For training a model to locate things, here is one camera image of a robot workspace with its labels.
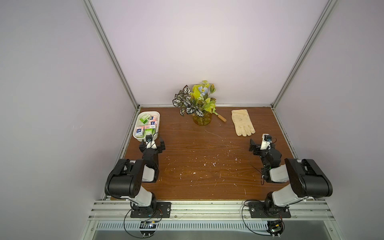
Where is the white plastic storage box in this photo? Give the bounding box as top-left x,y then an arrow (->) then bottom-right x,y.
133,111 -> 160,142

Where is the blue pink Tempo pack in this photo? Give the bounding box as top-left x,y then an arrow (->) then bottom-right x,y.
134,126 -> 145,138

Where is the pink Tempo tissue pack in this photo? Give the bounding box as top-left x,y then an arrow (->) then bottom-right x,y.
148,116 -> 158,127

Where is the green tissue pack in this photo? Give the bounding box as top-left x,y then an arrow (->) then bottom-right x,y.
144,129 -> 155,137
139,113 -> 151,124

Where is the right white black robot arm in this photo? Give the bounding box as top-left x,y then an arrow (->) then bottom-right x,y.
249,134 -> 333,214

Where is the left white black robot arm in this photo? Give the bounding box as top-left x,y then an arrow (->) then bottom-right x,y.
105,138 -> 166,212

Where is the cream work glove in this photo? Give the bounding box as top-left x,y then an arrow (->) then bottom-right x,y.
231,110 -> 256,137

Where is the artificial plant in glass vase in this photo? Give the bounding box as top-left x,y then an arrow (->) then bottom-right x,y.
172,81 -> 217,126

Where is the left small circuit board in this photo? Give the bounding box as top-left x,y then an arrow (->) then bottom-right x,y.
139,221 -> 158,239

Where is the small circuit board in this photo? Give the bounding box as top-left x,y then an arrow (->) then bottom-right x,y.
139,221 -> 158,239
267,220 -> 285,238

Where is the right small circuit board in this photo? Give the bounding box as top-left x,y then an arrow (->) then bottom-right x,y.
267,220 -> 285,238

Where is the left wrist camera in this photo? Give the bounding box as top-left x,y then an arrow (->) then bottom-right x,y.
146,135 -> 157,149

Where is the wooden handled tool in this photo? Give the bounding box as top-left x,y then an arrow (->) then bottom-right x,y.
213,112 -> 227,123

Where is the right black cable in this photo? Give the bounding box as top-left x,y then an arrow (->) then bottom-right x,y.
241,199 -> 272,237

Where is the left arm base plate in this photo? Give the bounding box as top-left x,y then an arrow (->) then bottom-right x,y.
130,202 -> 172,219

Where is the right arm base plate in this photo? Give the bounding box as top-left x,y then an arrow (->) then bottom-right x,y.
246,201 -> 292,219

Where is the aluminium front rail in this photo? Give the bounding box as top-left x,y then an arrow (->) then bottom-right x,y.
87,200 -> 335,221

